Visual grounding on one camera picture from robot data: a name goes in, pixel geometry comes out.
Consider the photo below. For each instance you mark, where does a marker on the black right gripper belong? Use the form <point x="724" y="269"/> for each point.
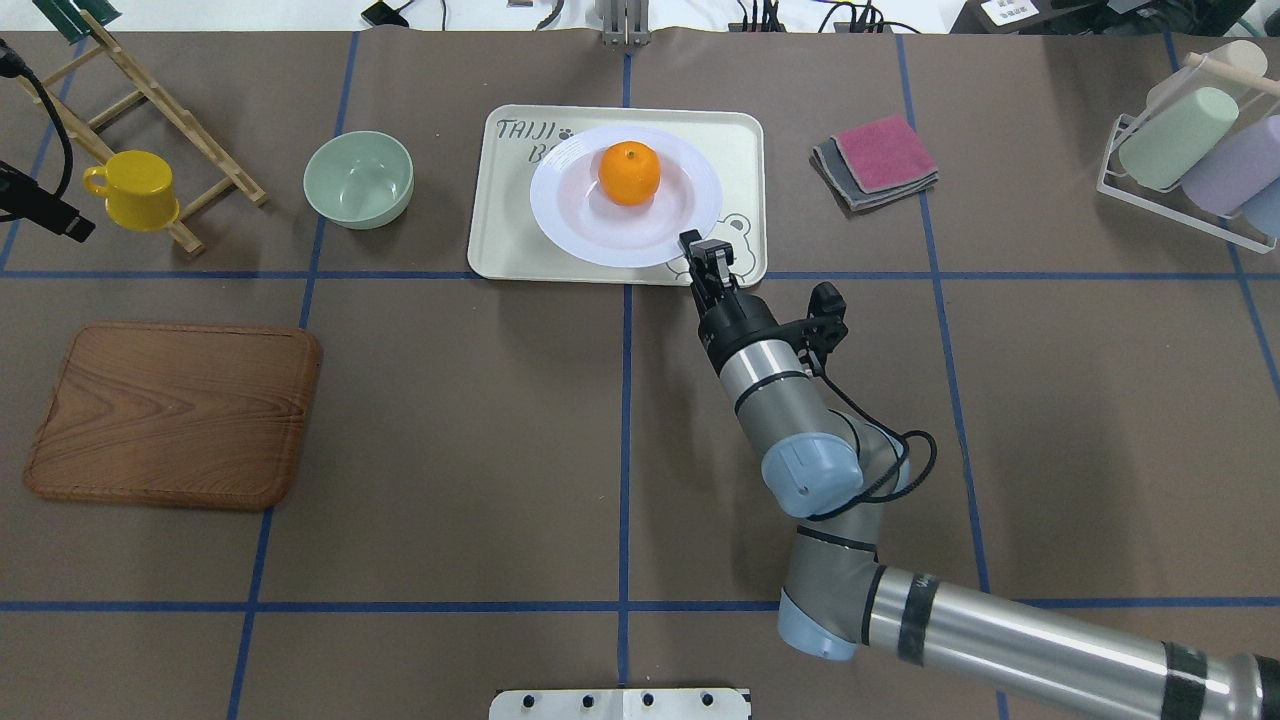
<point x="736" y="319"/>

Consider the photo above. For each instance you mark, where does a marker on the orange fruit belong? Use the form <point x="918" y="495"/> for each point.
<point x="629" y="173"/>

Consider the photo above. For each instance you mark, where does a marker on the white plate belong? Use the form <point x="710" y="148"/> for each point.
<point x="572" y="209"/>

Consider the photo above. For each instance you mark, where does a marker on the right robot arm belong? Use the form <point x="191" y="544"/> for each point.
<point x="835" y="469"/>

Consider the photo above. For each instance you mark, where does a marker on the cream bear tray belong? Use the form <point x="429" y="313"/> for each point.
<point x="506" y="243"/>

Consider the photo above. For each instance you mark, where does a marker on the yellow mug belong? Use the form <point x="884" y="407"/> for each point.
<point x="138" y="188"/>

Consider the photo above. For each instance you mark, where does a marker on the grey cloth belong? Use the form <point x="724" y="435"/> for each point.
<point x="832" y="167"/>

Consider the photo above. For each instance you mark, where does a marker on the dark green mug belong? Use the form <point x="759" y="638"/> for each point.
<point x="67" y="17"/>

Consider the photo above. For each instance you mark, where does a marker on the pink cloth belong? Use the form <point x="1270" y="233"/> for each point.
<point x="885" y="154"/>

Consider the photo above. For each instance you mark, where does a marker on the wooden cutting board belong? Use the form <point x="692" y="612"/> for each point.
<point x="205" y="416"/>

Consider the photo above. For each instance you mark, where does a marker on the green bowl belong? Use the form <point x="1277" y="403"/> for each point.
<point x="360" y="180"/>

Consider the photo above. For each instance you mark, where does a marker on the small black device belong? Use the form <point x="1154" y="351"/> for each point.
<point x="381" y="13"/>

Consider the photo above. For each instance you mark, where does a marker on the green plastic cup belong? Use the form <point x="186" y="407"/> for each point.
<point x="1170" y="143"/>

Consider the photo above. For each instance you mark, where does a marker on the purple plastic cup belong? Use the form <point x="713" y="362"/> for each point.
<point x="1236" y="170"/>

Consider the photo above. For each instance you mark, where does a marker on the blue plastic cup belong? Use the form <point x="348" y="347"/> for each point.
<point x="1262" y="211"/>

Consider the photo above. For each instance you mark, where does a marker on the beige plastic cup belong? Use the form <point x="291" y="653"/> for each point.
<point x="1239" y="54"/>

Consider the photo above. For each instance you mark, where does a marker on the aluminium frame post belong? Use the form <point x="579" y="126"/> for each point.
<point x="624" y="22"/>

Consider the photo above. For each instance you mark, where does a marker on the white wire cup rack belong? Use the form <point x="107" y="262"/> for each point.
<point x="1259" y="103"/>

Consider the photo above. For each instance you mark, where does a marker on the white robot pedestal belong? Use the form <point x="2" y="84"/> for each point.
<point x="618" y="703"/>

